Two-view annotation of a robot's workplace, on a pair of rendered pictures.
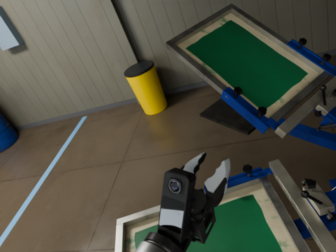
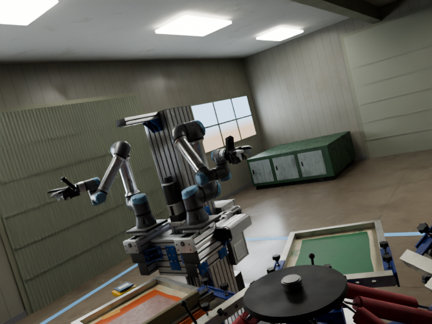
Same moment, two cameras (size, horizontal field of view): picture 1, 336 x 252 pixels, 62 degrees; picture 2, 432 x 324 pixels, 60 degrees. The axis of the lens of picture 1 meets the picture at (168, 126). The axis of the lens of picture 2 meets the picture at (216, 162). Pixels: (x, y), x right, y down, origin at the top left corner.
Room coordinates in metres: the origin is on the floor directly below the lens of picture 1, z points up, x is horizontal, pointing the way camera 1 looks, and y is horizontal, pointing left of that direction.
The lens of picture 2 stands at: (0.75, -2.04, 1.85)
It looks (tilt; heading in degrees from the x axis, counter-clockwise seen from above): 6 degrees down; 105
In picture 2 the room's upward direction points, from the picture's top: 15 degrees counter-clockwise
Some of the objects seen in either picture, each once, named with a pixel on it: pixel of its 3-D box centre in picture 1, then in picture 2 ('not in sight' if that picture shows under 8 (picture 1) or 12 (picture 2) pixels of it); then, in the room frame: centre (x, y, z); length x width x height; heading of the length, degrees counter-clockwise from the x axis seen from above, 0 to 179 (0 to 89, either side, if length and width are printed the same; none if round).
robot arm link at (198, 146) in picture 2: not in sight; (200, 161); (0.03, 0.35, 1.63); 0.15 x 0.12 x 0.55; 44
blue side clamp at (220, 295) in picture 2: not in sight; (218, 297); (0.11, -0.26, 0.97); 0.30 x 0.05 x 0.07; 144
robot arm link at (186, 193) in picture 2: not in sight; (192, 197); (-0.06, 0.26, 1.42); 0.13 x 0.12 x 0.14; 44
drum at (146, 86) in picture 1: (147, 88); not in sight; (3.93, 0.06, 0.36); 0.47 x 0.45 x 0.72; 68
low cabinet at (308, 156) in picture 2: not in sight; (302, 160); (0.45, 7.42, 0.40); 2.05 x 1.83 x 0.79; 158
